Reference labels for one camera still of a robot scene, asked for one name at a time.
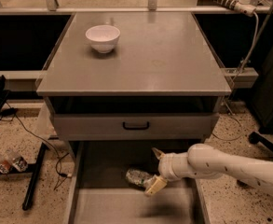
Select white ceramic bowl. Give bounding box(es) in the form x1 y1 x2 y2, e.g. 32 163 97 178
85 25 121 53

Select black floor stand leg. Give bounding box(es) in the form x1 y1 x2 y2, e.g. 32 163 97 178
7 143 48 211

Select grey open middle drawer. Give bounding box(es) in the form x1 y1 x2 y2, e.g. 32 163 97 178
64 140 211 224

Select white cable at right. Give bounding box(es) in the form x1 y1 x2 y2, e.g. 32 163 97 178
212 11 260 142

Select grey top drawer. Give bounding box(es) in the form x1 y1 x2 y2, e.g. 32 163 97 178
51 113 219 141

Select plastic bottle orange label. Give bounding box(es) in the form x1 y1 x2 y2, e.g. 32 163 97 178
0 154 11 175

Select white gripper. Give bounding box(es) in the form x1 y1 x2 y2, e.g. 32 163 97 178
143 147 192 196

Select crushed 7up can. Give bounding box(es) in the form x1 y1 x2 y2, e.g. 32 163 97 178
126 168 154 189

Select plastic bottle white label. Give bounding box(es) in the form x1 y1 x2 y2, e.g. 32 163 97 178
6 148 28 172

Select white power strip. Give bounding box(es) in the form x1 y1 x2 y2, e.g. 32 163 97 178
212 0 256 17

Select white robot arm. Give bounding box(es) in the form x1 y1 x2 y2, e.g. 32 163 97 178
144 144 273 196

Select grey drawer cabinet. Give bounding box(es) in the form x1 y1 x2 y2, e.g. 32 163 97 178
35 10 233 224

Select black floor cable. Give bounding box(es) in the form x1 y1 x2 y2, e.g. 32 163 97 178
0 101 73 191

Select black drawer handle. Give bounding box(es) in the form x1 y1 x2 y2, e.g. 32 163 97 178
122 121 150 131

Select black office chair base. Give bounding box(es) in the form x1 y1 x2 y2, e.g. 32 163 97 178
248 132 273 152

